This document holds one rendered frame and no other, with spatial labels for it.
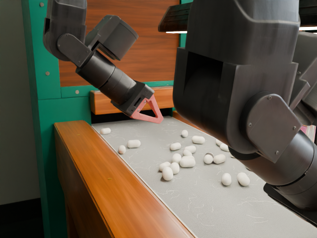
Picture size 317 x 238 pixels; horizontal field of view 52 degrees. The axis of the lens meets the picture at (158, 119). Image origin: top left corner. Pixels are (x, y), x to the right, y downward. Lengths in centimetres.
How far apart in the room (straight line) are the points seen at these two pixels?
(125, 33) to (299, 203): 41
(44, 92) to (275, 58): 89
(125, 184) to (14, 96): 134
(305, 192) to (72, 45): 41
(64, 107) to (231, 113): 89
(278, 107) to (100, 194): 40
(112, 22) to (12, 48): 128
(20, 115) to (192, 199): 142
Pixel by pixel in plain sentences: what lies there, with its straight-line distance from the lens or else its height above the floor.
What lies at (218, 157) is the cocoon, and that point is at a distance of 76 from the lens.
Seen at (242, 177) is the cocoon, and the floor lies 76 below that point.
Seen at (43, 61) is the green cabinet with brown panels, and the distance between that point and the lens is 104.
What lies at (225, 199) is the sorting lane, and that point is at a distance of 62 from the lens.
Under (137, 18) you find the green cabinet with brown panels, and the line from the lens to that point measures 112.
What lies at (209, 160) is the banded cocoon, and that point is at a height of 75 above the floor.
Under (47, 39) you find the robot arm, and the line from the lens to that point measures 58.
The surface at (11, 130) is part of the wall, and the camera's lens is 191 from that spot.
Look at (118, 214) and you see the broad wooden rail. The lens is 52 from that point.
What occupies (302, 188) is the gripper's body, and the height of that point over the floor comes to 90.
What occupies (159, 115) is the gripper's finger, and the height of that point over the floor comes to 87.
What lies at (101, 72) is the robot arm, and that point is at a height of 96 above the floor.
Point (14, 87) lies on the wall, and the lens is 186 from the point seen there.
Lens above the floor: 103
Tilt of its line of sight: 14 degrees down
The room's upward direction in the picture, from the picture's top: straight up
